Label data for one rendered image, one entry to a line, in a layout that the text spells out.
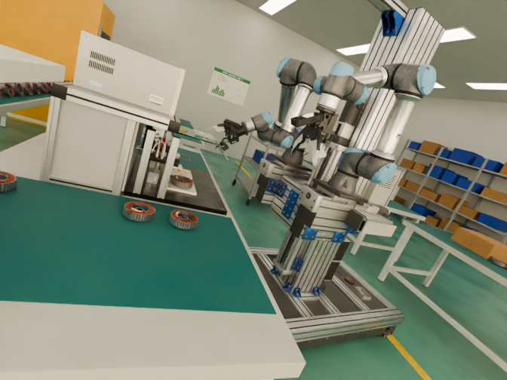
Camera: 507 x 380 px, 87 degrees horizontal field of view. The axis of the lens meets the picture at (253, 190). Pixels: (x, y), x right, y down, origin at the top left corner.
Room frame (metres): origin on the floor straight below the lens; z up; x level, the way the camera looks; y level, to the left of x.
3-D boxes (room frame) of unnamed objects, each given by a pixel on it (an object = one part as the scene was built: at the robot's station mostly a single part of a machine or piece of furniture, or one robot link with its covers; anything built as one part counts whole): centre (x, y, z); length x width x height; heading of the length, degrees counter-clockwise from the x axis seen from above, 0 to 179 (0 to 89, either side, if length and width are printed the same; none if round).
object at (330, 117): (1.03, -0.15, 1.29); 0.09 x 0.08 x 0.12; 122
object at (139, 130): (1.34, 0.64, 0.92); 0.66 x 0.01 x 0.30; 23
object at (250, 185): (4.19, -0.08, 0.51); 1.01 x 0.60 x 1.01; 23
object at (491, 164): (5.97, -4.45, 1.89); 0.42 x 0.42 x 0.21; 22
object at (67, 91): (1.31, 0.70, 1.09); 0.68 x 0.44 x 0.05; 23
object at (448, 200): (6.23, -4.34, 0.92); 0.40 x 0.36 x 0.27; 111
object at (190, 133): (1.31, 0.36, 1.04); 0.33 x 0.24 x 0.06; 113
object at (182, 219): (0.99, 0.22, 0.77); 0.11 x 0.11 x 0.04
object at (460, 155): (6.46, -4.23, 1.92); 0.42 x 0.42 x 0.28; 25
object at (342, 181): (1.45, -0.44, 1.09); 0.15 x 0.15 x 0.10
